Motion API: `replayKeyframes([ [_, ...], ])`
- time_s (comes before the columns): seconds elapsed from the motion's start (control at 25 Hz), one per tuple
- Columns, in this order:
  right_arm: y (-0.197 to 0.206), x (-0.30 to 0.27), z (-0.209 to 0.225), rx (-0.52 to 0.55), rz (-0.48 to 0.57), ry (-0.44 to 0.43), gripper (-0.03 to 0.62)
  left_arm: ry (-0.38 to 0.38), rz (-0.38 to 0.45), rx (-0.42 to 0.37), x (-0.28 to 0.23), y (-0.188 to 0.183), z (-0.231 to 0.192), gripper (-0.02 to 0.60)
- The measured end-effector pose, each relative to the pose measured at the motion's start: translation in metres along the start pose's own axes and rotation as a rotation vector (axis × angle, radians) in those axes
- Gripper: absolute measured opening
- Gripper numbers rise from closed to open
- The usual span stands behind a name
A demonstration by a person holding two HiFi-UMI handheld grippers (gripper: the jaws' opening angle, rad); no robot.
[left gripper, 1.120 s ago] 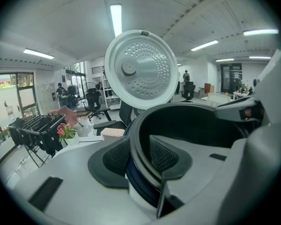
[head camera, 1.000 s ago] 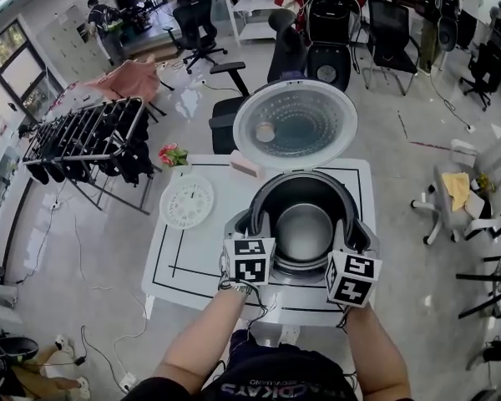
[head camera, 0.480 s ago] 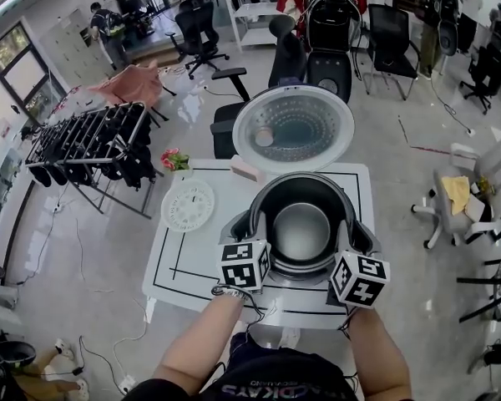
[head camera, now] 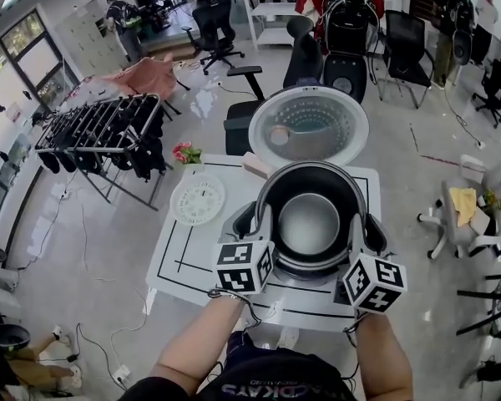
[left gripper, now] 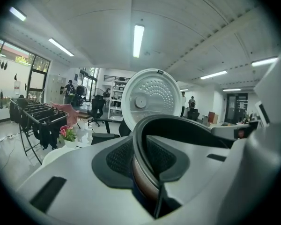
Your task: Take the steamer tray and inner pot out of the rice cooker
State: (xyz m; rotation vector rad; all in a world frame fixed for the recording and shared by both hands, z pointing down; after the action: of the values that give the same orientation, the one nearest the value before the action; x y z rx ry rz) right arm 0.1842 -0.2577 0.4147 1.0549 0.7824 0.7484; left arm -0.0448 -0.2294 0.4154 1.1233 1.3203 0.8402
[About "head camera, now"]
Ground pink flower bunch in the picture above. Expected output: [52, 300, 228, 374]
[171, 141, 204, 166]

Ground person's black shirt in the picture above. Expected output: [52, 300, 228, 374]
[120, 330, 414, 401]

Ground white shelving unit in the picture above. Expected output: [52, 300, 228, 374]
[237, 0, 393, 49]

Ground dark blue rice cooker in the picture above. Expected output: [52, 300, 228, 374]
[248, 85, 371, 288]

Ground person's right forearm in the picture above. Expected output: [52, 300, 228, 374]
[352, 309, 414, 401]

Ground black backpack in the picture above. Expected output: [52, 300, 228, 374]
[321, 0, 379, 56]

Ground black metal frame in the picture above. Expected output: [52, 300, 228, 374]
[456, 256, 501, 337]

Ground yellow cloth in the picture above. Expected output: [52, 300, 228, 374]
[448, 186, 479, 228]

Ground black swivel office chair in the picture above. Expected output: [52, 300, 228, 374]
[471, 56, 501, 129]
[180, 0, 246, 74]

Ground person's left forearm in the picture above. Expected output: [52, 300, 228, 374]
[154, 292, 251, 392]

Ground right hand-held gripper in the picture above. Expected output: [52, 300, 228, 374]
[342, 214, 408, 312]

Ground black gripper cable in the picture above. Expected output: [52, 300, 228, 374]
[342, 309, 362, 379]
[207, 288, 263, 329]

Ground black pot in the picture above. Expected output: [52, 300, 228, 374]
[255, 160, 367, 272]

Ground black oval shell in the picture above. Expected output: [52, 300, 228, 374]
[453, 29, 473, 66]
[321, 52, 368, 106]

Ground grey lockers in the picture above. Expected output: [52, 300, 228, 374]
[53, 0, 122, 79]

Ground white perforated steamer tray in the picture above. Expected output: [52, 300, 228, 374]
[170, 172, 227, 227]

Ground black cantilever visitor chair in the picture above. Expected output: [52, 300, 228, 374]
[375, 9, 438, 110]

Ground pink cloth draped chair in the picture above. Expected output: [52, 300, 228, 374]
[99, 54, 191, 120]

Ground black clothes drying rack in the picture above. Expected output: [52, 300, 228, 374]
[33, 93, 168, 212]

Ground yellow flower bunch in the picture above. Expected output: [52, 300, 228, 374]
[479, 188, 501, 212]

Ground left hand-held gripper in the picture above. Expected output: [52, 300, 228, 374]
[215, 200, 279, 296]

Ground person's white shoe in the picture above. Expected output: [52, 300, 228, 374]
[277, 326, 301, 350]

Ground black framed window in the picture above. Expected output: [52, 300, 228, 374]
[0, 8, 80, 112]

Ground white office chair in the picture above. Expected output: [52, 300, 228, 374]
[417, 142, 501, 261]

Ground black high-back office chair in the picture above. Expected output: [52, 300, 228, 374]
[224, 14, 325, 156]

